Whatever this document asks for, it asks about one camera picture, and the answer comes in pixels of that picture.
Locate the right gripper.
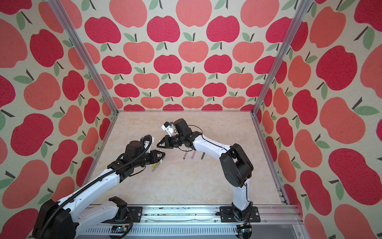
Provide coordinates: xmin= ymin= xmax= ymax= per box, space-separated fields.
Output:
xmin=154 ymin=134 xmax=183 ymax=148

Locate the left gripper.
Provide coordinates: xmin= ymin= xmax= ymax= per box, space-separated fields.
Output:
xmin=133 ymin=149 xmax=166 ymax=168

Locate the white pen yellow tip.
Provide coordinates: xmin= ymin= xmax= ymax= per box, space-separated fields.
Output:
xmin=152 ymin=160 xmax=163 ymax=172

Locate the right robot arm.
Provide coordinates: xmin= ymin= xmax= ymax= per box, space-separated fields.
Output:
xmin=157 ymin=119 xmax=254 ymax=222

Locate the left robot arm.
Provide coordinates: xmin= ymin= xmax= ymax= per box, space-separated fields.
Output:
xmin=32 ymin=135 xmax=165 ymax=239

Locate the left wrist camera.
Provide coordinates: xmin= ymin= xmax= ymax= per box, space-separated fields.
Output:
xmin=140 ymin=134 xmax=154 ymax=152

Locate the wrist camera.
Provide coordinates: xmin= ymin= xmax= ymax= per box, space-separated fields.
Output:
xmin=161 ymin=121 xmax=174 ymax=136
xmin=140 ymin=134 xmax=154 ymax=152

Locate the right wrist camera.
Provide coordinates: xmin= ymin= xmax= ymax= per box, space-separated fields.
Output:
xmin=161 ymin=121 xmax=174 ymax=136

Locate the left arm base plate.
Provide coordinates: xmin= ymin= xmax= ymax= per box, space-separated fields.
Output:
xmin=103 ymin=206 xmax=143 ymax=224

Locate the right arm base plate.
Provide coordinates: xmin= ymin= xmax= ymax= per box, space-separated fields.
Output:
xmin=215 ymin=206 xmax=261 ymax=223

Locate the left aluminium corner post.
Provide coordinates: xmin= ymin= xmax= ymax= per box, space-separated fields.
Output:
xmin=48 ymin=1 xmax=119 ymax=116

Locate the aluminium corner post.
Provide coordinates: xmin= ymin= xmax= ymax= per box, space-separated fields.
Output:
xmin=48 ymin=1 xmax=119 ymax=116
xmin=251 ymin=0 xmax=313 ymax=118

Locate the aluminium front rail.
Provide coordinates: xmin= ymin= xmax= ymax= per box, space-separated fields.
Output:
xmin=76 ymin=205 xmax=309 ymax=239

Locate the right aluminium corner post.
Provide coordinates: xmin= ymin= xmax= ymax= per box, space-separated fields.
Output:
xmin=251 ymin=0 xmax=313 ymax=118

